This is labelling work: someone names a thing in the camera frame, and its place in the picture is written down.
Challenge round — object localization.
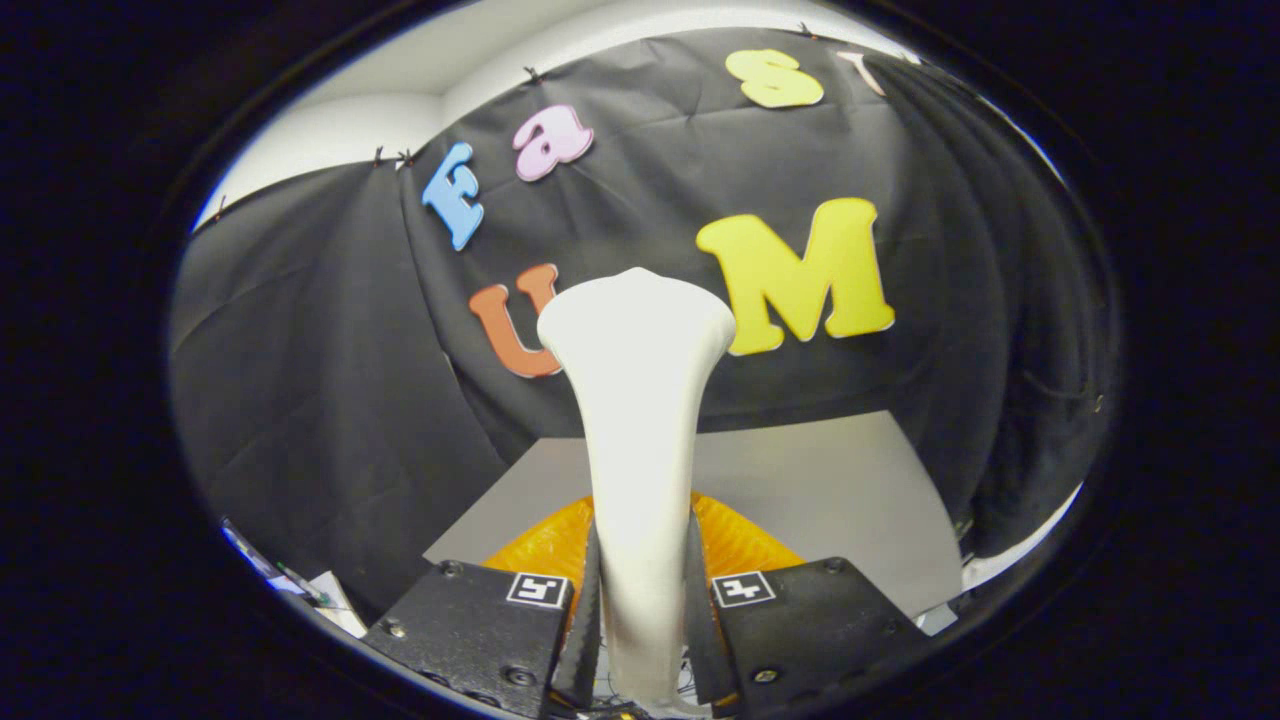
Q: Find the black backdrop cloth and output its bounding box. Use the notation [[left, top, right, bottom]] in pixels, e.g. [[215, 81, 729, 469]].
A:
[[168, 28, 1121, 621]]

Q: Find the blue and white object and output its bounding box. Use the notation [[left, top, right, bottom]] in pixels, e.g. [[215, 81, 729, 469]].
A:
[[220, 517, 331, 606]]

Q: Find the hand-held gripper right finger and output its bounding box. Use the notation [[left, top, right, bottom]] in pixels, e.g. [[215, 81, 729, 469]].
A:
[[683, 492, 931, 716]]

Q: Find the grey table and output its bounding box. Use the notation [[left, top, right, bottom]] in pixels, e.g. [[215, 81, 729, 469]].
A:
[[424, 410, 963, 621]]

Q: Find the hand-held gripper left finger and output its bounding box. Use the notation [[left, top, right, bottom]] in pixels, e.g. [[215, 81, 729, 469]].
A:
[[360, 495, 603, 719]]

